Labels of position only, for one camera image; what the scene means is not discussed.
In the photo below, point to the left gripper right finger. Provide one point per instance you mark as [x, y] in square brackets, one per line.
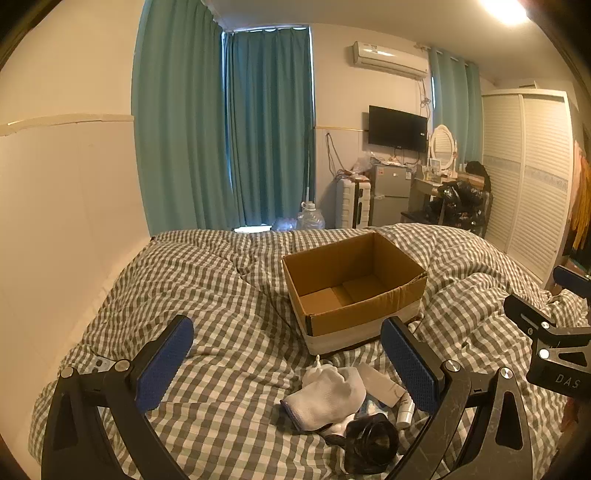
[497, 445]

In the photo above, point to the teal curtain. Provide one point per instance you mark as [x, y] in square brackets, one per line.
[457, 94]
[224, 122]

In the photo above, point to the grey mini fridge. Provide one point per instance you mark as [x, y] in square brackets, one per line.
[391, 188]

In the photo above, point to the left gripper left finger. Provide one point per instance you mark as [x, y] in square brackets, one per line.
[76, 445]

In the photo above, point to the teal curtain left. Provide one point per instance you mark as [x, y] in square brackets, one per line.
[224, 122]

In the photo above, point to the white oval mirror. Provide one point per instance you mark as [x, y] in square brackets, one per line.
[443, 150]

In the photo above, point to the black round container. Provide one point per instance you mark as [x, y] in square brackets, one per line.
[370, 444]

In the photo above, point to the grey checked duvet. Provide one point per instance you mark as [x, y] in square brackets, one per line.
[221, 416]

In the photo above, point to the clear water jug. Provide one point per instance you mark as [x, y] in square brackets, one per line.
[310, 217]

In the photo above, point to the brown cardboard box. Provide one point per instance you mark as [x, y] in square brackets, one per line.
[342, 292]

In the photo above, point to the white louvred wardrobe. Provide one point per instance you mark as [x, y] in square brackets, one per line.
[528, 152]

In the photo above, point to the white sock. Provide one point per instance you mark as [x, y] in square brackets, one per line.
[326, 398]

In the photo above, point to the black bags pile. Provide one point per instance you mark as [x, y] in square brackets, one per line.
[464, 203]

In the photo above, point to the white earbuds case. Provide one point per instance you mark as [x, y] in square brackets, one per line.
[315, 371]

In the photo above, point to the clear plastic bag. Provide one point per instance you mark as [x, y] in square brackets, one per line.
[284, 224]

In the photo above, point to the ceiling lamp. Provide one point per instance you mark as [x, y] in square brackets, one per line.
[510, 13]

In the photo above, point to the white tape roll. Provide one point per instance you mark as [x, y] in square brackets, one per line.
[380, 386]

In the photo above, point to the blue white tissue pack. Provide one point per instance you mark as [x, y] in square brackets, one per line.
[370, 407]

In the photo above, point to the white suitcase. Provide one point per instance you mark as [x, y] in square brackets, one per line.
[352, 206]

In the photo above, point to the white cosmetic tube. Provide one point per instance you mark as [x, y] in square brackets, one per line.
[405, 412]

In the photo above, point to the teal curtain right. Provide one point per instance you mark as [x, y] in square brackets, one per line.
[457, 94]

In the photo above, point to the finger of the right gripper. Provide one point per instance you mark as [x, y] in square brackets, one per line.
[527, 318]
[570, 280]

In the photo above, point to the black wall television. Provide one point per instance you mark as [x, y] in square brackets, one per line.
[397, 129]

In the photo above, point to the white air conditioner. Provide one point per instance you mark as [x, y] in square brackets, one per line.
[371, 56]

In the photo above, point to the dressing table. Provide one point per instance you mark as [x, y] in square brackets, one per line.
[422, 191]

